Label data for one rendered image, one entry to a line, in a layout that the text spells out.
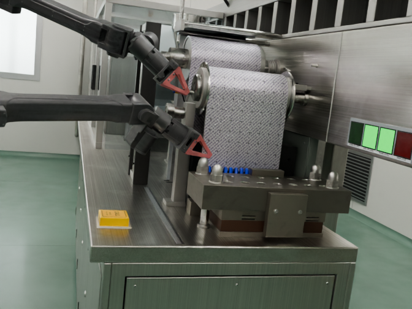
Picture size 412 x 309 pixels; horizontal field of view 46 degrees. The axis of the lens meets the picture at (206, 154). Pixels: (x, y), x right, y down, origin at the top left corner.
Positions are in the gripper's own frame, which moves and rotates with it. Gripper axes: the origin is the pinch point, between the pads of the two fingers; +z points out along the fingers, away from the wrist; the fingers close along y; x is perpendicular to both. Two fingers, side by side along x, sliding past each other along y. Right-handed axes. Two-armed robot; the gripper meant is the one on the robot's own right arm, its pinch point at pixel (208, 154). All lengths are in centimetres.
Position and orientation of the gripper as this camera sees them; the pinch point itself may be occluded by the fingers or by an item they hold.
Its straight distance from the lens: 134.2
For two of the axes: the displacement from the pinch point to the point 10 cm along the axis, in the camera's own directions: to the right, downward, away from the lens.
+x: 5.7, -8.2, 0.0
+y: 2.6, 1.8, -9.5
